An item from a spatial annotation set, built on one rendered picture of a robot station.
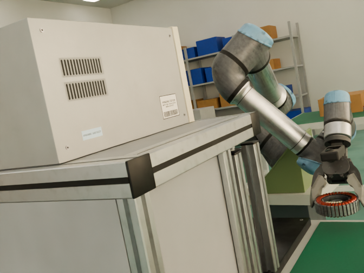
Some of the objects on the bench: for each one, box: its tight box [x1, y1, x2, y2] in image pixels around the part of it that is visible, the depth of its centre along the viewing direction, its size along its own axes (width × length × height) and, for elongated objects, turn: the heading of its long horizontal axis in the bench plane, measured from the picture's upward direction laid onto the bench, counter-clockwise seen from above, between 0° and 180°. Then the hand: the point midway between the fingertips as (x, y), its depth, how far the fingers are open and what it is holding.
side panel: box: [116, 149, 252, 273], centre depth 63 cm, size 28×3×32 cm, turn 30°
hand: (336, 206), depth 109 cm, fingers closed on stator, 13 cm apart
